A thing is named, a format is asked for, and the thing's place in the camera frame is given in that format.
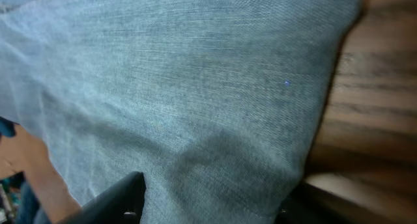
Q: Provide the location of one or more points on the dark blue folded cloth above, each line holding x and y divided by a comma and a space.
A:
7, 128

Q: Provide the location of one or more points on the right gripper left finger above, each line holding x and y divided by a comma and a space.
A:
120, 204

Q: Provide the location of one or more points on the medium blue denim jeans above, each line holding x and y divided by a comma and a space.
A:
216, 102

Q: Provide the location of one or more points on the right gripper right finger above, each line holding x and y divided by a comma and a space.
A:
302, 207

